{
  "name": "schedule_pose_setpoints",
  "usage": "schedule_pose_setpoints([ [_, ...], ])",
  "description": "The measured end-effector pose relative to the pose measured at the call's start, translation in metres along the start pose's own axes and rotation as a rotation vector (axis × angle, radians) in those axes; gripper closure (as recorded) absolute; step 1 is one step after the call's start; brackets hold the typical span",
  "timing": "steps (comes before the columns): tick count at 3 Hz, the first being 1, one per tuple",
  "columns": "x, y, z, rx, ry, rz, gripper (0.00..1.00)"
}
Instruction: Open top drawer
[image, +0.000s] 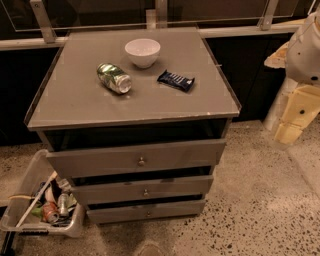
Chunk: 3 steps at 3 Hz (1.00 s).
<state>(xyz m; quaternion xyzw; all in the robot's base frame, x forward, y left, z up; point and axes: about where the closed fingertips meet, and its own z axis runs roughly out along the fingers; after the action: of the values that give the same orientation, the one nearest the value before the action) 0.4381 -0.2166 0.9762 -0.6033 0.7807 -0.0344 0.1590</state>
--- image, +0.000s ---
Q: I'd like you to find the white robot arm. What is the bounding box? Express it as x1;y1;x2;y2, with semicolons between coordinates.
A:
264;8;320;144

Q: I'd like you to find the white ceramic bowl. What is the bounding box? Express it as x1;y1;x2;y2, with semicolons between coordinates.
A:
125;38;161;68

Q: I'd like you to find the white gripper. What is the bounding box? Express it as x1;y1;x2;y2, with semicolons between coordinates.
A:
264;13;320;144

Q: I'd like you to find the grey top drawer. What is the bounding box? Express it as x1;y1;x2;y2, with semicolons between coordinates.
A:
47;139;226;178

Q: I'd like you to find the red soda can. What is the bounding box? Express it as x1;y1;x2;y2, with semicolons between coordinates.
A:
42;202;59;224

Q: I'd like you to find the dark blue snack bar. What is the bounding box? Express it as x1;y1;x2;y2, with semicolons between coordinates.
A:
157;70;195;92

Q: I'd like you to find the clear plastic bin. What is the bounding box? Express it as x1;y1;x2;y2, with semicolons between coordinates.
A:
0;150;85;237

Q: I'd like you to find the silver can in bin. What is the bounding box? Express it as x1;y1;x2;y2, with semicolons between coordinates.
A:
58;193;69;217

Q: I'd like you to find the metal railing with glass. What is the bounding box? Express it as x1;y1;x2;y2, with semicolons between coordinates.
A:
0;0;320;51

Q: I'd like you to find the grey bottom drawer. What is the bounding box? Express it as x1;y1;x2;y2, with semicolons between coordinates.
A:
87;200;205;224

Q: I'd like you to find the white stick in bin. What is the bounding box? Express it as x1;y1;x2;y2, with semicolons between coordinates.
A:
15;171;57;228

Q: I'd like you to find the grey drawer cabinet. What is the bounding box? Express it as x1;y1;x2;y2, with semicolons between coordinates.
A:
25;28;240;212

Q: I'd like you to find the green soda can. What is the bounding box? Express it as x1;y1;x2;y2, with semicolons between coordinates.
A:
97;63;132;94

